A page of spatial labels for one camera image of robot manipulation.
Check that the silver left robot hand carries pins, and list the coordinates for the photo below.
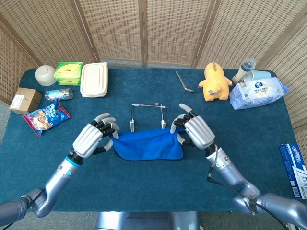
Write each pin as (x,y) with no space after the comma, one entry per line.
(87,140)

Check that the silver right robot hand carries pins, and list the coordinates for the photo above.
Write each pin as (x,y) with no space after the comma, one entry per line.
(199,130)

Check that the blue microfiber cloth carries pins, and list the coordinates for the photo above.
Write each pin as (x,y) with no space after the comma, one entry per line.
(148,146)

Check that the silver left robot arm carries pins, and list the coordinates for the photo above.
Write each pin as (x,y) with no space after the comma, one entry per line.
(55,184)

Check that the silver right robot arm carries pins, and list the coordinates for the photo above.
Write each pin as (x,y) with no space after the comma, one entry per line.
(235,177)

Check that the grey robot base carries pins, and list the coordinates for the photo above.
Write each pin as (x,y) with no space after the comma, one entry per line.
(146,221)

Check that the metal spoon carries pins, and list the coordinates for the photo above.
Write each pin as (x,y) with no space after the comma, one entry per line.
(189,89)

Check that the blue snack bag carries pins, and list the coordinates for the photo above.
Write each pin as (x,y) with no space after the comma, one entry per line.
(46,117)

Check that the yellow plush toy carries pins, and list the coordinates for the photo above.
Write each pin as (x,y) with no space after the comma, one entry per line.
(214,83)

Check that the clear plastic bottle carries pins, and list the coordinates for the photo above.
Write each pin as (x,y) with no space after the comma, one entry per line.
(58,94)

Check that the beige lidded lunch box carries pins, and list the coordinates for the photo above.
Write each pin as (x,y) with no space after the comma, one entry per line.
(94,80)

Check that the white blue wet wipes pack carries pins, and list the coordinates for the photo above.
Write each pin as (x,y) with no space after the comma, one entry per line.
(257,94)

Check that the green tissue pack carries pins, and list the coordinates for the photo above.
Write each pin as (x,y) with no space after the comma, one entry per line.
(68,73)

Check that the dark blue table carpet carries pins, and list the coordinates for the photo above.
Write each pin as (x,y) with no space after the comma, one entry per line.
(144,187)

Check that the small cardboard box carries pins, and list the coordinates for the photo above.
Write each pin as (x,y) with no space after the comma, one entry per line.
(25,100)

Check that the baby bottle with blue cap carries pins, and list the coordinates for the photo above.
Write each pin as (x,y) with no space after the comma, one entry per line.
(242,70)

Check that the white round bowl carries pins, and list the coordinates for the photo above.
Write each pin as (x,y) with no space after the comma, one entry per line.
(45,74)

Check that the light blue cup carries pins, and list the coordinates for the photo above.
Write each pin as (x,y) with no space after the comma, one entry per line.
(260,74)

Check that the blue white toothpaste box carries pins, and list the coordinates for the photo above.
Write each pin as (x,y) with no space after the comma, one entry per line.
(293,165)

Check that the wicker folding screen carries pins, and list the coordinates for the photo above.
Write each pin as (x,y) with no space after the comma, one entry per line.
(115,28)

